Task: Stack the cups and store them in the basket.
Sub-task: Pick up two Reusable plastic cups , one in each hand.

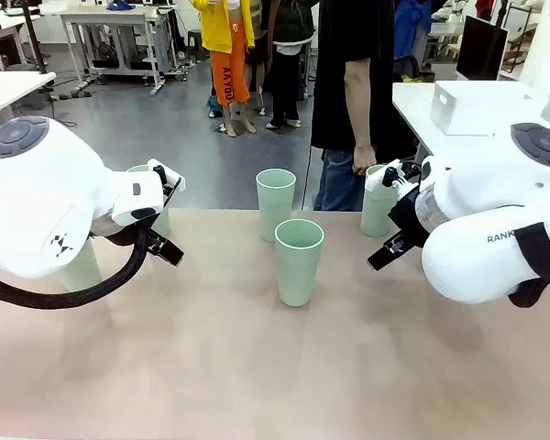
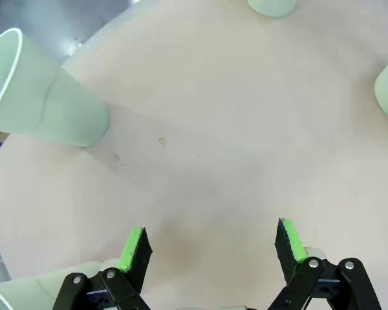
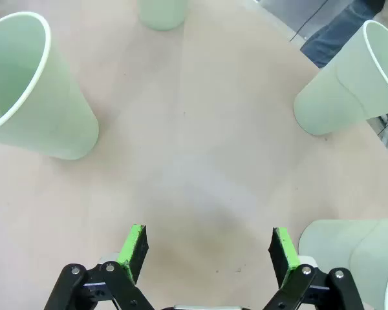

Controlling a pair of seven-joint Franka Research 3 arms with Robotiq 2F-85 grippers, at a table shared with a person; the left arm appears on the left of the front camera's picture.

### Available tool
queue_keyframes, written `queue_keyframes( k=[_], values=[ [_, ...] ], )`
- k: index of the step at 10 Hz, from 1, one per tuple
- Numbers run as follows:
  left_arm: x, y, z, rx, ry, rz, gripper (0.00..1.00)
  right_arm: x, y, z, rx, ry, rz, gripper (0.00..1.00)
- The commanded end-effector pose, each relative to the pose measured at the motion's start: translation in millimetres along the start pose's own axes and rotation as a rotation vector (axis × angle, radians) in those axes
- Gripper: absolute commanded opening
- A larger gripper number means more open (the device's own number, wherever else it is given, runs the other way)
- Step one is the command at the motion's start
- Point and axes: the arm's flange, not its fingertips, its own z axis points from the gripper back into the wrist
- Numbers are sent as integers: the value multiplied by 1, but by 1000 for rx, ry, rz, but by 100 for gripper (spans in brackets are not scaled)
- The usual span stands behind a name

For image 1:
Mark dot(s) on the white desk with dark panel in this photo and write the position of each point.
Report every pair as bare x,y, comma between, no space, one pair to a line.
4,32

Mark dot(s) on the dark stool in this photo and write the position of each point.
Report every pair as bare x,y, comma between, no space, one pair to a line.
196,43

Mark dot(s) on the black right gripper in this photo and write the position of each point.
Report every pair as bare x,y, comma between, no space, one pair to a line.
408,220

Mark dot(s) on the wooden shelf rack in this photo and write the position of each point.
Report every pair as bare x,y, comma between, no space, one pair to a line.
522,46

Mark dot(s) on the light green plastic cup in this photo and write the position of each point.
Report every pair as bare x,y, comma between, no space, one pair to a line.
275,206
162,222
80,270
373,215
298,275

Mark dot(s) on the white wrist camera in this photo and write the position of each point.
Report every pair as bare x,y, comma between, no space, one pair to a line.
376,176
172,176

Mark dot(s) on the person's left hand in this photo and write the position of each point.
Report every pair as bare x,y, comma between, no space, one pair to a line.
364,160

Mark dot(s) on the black floor power strip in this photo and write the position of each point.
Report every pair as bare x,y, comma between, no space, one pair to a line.
75,94

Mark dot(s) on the person in orange shorts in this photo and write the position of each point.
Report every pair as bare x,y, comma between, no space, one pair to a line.
224,69

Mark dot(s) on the white plastic basket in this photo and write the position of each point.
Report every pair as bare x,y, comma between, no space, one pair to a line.
467,110

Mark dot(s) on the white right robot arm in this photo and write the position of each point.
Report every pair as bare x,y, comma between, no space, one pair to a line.
476,256

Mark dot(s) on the black monitor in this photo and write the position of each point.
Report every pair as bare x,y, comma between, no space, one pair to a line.
481,46

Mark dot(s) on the white workbench with metal legs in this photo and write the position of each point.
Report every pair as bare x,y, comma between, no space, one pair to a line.
105,18

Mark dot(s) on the person in black T-shirt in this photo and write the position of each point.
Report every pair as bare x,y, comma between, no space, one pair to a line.
330,91

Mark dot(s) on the person in blue jacket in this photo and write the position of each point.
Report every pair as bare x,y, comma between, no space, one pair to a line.
410,27

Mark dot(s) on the white table beside robot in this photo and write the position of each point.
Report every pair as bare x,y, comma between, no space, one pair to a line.
417,105

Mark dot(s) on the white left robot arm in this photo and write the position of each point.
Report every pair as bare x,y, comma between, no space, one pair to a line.
36,192

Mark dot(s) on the person in dark clothes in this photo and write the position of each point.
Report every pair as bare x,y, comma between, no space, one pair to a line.
286,46

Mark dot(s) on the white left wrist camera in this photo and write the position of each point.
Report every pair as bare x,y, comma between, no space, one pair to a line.
172,176

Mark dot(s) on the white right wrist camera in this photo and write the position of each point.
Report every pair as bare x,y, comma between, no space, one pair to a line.
376,176

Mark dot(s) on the black stand pole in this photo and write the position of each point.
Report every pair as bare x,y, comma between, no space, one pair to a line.
32,41

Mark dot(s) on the white side table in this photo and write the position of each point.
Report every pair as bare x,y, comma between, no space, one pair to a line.
9,89

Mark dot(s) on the person's left forearm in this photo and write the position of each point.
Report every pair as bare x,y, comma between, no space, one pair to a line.
363,124

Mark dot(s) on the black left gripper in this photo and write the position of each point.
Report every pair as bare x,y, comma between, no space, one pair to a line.
153,240

